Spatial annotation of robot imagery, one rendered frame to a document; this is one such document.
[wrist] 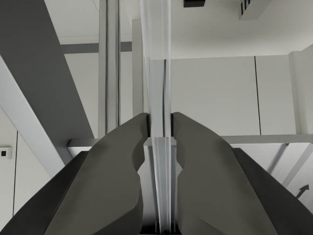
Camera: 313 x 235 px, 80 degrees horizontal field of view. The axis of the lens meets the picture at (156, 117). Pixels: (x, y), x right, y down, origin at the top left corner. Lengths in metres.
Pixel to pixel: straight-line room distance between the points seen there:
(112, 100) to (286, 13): 0.57
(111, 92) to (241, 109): 1.69
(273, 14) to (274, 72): 1.52
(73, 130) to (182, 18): 0.53
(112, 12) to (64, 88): 0.34
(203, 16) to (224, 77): 1.41
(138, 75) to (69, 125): 0.41
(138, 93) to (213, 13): 0.32
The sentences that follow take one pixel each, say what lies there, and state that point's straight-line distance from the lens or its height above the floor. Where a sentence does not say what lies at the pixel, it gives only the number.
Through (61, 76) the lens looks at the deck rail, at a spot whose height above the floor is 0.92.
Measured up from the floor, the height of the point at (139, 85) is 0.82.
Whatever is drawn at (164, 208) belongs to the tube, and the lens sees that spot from 0.22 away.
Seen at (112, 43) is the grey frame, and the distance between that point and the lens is 0.46.
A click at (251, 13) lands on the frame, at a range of 0.60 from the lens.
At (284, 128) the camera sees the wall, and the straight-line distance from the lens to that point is 2.17.
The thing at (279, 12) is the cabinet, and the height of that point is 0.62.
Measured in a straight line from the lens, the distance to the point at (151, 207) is 0.25.
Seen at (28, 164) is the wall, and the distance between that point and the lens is 2.31.
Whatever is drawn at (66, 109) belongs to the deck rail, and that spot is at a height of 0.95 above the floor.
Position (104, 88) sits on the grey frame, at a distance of 0.43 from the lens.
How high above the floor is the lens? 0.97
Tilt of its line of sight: 6 degrees down
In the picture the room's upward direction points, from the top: 179 degrees clockwise
